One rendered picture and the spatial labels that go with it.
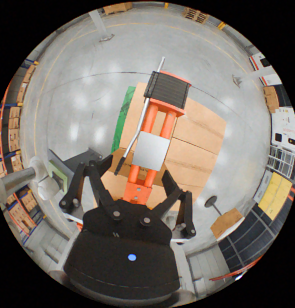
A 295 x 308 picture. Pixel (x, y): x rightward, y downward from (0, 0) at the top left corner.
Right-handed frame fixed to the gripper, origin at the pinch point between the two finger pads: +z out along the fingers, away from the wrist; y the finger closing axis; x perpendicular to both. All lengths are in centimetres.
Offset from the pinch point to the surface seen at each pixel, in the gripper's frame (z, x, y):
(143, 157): -1.4, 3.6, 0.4
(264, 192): 36, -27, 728
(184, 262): -11, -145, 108
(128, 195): -1.3, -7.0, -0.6
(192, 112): 53, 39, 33
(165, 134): -0.8, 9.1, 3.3
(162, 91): -2.2, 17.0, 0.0
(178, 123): 53, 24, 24
